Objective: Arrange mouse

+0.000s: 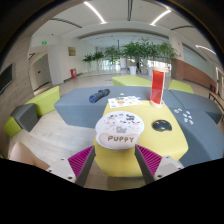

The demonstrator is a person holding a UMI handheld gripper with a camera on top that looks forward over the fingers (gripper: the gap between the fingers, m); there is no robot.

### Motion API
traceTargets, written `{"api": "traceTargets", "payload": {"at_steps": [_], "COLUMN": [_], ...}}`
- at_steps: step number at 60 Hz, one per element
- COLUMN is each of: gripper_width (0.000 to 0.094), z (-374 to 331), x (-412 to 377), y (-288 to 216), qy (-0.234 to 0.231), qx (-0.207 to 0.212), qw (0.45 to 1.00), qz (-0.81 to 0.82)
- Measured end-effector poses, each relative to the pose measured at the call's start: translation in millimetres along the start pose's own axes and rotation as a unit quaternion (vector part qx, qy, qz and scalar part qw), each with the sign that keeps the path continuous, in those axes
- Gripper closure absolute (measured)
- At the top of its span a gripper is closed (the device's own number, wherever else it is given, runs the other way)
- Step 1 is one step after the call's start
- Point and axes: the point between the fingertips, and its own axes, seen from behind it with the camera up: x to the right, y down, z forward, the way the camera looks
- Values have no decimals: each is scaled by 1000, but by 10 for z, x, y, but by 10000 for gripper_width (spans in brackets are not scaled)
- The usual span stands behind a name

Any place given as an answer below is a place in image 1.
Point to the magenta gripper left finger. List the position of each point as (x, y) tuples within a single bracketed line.
[(76, 168)]

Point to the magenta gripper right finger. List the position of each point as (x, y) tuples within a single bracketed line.
[(153, 166)]

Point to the black computer mouse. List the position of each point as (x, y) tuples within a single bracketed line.
[(161, 125)]

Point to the white puppy mouse pad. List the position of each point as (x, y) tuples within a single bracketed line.
[(119, 130)]

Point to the yellow-green table block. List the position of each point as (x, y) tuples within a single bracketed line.
[(123, 163)]

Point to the grey sofa bench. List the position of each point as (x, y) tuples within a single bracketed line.
[(76, 109)]

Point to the small scattered sticker cards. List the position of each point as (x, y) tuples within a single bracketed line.
[(185, 115)]

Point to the beige chair corner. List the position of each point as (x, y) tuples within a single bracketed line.
[(21, 153)]

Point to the rolled dark blue umbrella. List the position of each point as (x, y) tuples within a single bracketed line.
[(97, 96)]

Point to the white sticker sheet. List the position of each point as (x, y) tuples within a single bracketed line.
[(123, 101)]

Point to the red transparent standing box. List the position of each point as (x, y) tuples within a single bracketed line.
[(157, 87)]

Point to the grey right sofa block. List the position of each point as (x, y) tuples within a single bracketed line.
[(204, 138)]

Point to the green and grey side seat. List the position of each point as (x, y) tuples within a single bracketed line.
[(26, 116)]

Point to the green far bench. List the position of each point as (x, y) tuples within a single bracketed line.
[(131, 80)]

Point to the red fire extinguisher box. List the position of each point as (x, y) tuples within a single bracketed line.
[(73, 73)]

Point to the potted tree white pot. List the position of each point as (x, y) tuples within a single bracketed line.
[(133, 52)]

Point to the black wall screen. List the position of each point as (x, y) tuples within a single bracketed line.
[(6, 78)]

